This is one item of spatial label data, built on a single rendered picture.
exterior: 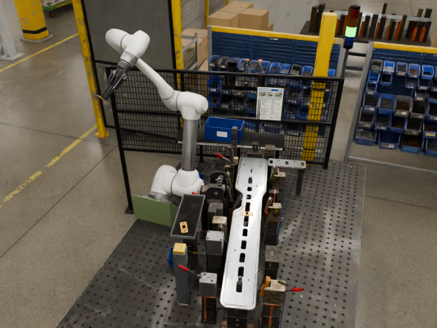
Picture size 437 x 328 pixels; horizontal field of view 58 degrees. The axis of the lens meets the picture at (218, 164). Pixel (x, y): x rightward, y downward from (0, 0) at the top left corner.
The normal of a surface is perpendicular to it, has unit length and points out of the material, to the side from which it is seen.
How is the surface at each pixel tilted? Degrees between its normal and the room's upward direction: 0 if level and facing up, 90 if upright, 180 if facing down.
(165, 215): 90
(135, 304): 0
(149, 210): 90
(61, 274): 0
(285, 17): 90
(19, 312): 0
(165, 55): 91
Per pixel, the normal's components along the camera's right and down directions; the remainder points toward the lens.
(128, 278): 0.00, -0.82
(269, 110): -0.13, 0.57
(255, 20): -0.40, 0.52
